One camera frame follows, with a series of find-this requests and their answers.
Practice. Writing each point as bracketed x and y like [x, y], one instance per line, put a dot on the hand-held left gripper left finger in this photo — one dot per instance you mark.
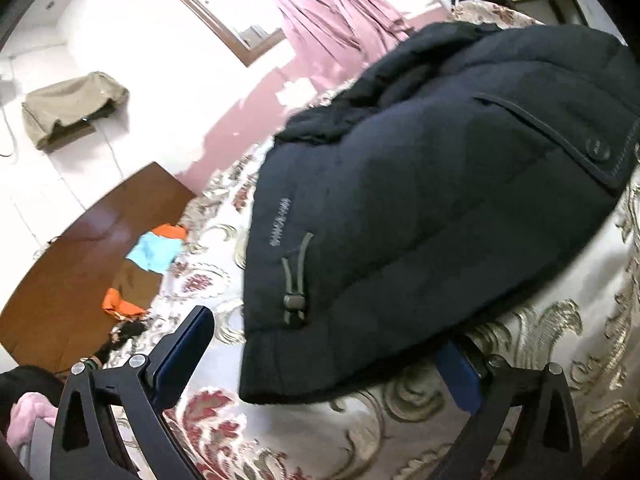
[180, 360]

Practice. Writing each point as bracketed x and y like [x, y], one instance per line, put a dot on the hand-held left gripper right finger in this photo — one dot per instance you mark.
[460, 380]

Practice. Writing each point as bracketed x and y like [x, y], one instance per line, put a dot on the dark navy padded jacket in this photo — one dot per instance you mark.
[425, 200]

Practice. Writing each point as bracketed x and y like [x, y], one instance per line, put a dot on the orange brown blue garment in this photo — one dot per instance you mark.
[132, 285]

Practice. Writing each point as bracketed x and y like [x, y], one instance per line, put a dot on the floral patterned bedspread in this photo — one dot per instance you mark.
[550, 360]

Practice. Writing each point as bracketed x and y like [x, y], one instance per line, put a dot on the brown wooden headboard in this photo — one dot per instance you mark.
[75, 270]

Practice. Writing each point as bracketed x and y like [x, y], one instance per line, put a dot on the dark cloth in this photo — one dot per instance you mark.
[27, 385]

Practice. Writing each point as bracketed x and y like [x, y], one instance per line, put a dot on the pink fluffy cloth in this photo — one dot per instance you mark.
[32, 415]

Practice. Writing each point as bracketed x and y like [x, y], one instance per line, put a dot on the wooden framed barred window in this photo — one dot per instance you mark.
[235, 45]

